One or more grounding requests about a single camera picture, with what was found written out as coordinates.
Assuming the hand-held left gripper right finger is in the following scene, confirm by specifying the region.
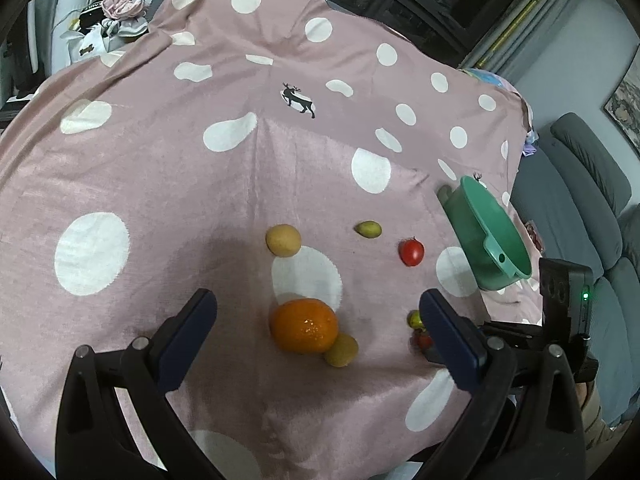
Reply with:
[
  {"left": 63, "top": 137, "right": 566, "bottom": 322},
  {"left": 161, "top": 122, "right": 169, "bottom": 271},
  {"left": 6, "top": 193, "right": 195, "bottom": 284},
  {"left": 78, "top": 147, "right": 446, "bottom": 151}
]
[{"left": 415, "top": 288, "right": 587, "bottom": 480}]

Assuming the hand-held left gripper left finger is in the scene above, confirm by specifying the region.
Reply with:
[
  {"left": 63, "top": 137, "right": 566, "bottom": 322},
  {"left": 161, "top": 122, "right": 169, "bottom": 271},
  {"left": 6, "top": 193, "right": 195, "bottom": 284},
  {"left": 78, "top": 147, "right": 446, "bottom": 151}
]
[{"left": 54, "top": 287, "right": 236, "bottom": 480}]

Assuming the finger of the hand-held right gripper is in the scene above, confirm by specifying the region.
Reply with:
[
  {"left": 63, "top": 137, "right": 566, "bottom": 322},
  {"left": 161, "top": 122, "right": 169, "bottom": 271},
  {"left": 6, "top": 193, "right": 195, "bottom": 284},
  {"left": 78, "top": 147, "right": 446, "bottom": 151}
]
[{"left": 479, "top": 321, "right": 547, "bottom": 352}]

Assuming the red tomato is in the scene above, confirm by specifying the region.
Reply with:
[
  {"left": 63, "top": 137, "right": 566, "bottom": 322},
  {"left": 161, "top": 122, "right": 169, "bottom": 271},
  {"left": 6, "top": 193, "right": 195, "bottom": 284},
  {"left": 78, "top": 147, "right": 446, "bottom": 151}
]
[{"left": 398, "top": 237, "right": 425, "bottom": 267}]

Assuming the green plastic basin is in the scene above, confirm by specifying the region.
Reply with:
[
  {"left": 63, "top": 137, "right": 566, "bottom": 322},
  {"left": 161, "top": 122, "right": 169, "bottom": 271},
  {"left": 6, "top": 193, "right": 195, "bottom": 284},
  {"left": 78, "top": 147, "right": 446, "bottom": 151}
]
[{"left": 437, "top": 175, "right": 532, "bottom": 292}]

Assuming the small brown kiwi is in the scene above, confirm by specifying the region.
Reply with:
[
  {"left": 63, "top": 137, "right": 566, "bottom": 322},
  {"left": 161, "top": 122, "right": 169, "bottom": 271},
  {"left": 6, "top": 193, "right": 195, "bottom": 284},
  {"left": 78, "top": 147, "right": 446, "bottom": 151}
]
[{"left": 324, "top": 333, "right": 359, "bottom": 368}]

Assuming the orange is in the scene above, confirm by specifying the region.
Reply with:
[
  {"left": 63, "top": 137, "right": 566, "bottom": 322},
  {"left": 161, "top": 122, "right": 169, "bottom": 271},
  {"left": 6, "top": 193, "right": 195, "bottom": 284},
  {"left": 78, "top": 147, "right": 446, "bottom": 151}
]
[{"left": 270, "top": 298, "right": 340, "bottom": 354}]

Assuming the tan round fruit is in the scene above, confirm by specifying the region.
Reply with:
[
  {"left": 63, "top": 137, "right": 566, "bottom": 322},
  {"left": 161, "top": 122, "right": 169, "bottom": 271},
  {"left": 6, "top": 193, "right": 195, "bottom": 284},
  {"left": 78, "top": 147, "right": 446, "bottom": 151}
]
[{"left": 265, "top": 224, "right": 302, "bottom": 257}]

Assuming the person's right forearm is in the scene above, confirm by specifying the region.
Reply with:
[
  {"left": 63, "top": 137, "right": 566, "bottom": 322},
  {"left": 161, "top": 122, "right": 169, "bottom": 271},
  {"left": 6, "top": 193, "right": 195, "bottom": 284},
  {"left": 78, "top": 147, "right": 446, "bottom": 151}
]
[{"left": 574, "top": 380, "right": 618, "bottom": 443}]

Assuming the red patterned cloth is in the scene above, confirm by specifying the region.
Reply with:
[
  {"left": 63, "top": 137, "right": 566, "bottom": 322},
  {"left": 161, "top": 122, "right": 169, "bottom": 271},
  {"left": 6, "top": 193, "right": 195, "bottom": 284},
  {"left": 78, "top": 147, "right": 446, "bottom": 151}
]
[{"left": 524, "top": 219, "right": 545, "bottom": 253}]

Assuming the grey sofa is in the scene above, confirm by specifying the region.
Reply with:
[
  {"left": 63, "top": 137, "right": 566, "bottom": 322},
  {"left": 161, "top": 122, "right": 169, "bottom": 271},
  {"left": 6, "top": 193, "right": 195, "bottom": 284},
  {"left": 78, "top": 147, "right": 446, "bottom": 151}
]
[{"left": 510, "top": 112, "right": 640, "bottom": 426}]

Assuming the pink polka-dot blanket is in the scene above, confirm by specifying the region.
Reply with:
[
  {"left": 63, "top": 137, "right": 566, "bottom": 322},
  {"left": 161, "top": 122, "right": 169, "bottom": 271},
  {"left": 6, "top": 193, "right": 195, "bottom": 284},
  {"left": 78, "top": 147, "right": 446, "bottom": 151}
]
[{"left": 0, "top": 0, "right": 546, "bottom": 480}]

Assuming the colourful blue cloth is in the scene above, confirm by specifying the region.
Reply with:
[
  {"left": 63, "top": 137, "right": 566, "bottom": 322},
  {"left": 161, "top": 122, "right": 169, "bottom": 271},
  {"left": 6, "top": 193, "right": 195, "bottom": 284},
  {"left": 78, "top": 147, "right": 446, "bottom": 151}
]
[{"left": 461, "top": 66, "right": 517, "bottom": 90}]

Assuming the grey curtain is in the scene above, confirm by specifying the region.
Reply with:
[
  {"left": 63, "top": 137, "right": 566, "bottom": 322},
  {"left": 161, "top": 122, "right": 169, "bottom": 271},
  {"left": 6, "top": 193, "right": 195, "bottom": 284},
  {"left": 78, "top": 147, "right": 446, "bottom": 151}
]
[{"left": 457, "top": 0, "right": 591, "bottom": 76}]

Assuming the pile of clothes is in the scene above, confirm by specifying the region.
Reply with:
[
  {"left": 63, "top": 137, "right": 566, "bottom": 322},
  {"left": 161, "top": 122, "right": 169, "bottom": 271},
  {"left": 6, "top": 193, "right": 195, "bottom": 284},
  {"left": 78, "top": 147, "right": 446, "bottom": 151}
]
[{"left": 60, "top": 0, "right": 151, "bottom": 56}]

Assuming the framed wall picture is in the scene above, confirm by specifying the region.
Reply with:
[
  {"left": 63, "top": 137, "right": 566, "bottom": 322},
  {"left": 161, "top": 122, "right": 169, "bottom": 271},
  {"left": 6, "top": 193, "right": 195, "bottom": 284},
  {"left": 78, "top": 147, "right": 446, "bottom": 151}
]
[{"left": 602, "top": 62, "right": 640, "bottom": 148}]

